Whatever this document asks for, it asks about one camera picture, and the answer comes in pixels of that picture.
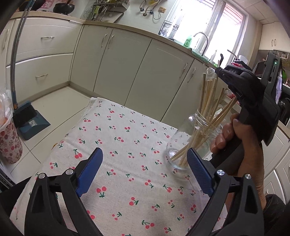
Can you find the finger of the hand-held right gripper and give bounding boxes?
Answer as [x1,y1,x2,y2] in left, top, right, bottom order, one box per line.
[215,66,263,100]

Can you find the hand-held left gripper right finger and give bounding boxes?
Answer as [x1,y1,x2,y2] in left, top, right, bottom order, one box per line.
[187,147,265,236]

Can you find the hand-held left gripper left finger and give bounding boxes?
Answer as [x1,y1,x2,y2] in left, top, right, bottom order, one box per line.
[24,147,103,236]

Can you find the clear glass jar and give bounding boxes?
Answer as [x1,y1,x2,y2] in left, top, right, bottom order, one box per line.
[166,109,227,170]

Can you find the bunch of wooden chopsticks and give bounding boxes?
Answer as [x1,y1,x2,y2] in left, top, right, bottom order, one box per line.
[170,73,238,167]

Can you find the person's right hand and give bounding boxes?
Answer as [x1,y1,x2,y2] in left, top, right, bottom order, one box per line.
[210,113,265,184]

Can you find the black rice cooker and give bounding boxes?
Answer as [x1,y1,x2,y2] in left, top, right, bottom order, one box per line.
[278,97,290,125]

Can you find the cream hanging waste bin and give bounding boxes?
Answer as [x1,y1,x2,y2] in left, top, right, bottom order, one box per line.
[205,67,218,80]

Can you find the cherry print tablecloth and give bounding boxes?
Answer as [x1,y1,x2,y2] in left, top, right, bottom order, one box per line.
[9,97,229,236]

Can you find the green dish cloth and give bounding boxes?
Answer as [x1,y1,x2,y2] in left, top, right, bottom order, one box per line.
[191,50,210,63]

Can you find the chrome kitchen faucet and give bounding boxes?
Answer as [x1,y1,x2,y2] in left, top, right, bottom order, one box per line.
[192,32,209,56]

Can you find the white framed window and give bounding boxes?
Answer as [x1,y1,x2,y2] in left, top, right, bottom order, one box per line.
[163,0,250,59]

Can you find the floral print bin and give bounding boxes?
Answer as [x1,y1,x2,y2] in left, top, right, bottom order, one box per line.
[0,123,23,164]

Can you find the cream kitchen base cabinets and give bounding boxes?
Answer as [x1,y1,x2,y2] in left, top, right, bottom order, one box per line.
[0,11,290,205]

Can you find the cream cutting board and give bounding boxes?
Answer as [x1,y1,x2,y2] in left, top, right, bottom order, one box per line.
[112,11,125,23]

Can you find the black wok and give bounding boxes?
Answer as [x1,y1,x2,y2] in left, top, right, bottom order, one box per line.
[53,2,75,14]

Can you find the black cooking pot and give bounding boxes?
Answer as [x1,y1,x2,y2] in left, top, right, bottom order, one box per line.
[24,0,46,11]

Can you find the white wire basket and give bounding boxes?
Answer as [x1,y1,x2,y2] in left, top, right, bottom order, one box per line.
[273,50,290,59]

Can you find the cream wall cabinets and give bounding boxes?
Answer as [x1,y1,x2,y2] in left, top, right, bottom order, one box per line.
[258,21,290,51]

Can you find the black wire rack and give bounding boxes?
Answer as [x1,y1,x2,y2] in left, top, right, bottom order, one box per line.
[159,20,178,38]

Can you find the water heater hoses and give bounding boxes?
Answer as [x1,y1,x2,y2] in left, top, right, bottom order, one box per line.
[139,0,162,23]

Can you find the wall utensil rack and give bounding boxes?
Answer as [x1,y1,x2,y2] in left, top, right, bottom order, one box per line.
[85,0,131,23]

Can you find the pink wall stickers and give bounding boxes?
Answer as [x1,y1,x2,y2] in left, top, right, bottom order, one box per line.
[38,0,57,9]

